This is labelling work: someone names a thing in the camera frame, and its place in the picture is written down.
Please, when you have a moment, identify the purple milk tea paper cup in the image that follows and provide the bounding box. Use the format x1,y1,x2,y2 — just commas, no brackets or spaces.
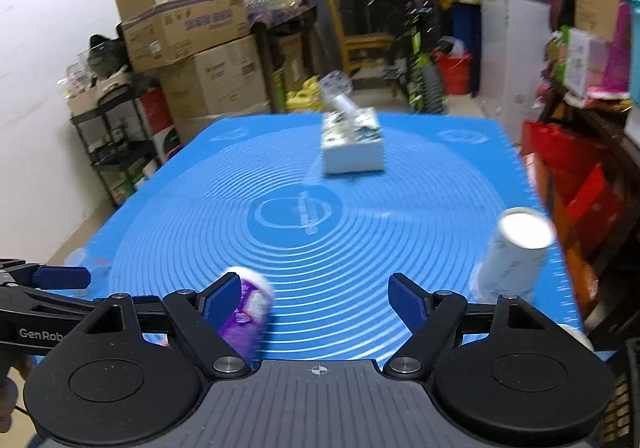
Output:
218,266,274,364

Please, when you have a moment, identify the clear plastic cup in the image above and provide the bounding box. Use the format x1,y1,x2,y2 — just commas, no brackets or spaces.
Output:
64,248,111,279

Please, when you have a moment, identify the white marble paper cup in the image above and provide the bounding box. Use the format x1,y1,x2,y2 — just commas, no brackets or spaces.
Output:
470,206,556,303

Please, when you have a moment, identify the blue silicone baking mat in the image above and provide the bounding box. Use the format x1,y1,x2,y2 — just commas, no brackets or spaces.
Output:
74,112,584,369

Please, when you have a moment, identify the black metal shelf rack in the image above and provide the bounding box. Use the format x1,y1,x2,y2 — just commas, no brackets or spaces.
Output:
67,84,181,208

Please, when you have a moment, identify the white tissue box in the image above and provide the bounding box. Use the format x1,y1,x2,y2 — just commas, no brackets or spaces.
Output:
320,94,385,175

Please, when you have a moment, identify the red gift bag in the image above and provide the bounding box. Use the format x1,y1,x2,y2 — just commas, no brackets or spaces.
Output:
521,122,628,318

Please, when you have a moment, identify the lower cardboard box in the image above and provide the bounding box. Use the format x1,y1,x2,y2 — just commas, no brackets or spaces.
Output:
157,35,271,144

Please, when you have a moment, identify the cardboard box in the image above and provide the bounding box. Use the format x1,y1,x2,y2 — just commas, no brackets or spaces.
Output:
115,0,250,73
157,35,271,144

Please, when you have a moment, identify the yellow toy truck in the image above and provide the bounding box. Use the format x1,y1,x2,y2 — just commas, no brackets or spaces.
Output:
285,75,323,113

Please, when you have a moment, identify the red plastic bucket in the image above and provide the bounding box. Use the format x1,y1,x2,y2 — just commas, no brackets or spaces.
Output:
434,52,472,96

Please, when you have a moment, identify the green black bicycle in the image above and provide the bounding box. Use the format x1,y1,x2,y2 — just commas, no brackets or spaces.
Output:
349,0,449,116

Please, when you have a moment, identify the dark wooden side table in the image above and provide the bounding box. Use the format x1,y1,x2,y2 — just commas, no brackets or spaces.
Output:
539,73,639,184

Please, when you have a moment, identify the wooden chair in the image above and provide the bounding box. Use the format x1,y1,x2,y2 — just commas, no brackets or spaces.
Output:
322,0,396,79

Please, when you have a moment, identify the upper cardboard box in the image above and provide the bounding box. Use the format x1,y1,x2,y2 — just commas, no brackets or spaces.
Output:
115,0,250,73

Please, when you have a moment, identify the green white carton box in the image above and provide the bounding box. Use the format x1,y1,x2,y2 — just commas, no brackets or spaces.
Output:
563,28,608,98

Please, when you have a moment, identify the white chest freezer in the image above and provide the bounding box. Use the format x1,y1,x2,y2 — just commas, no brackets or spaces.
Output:
480,0,551,142

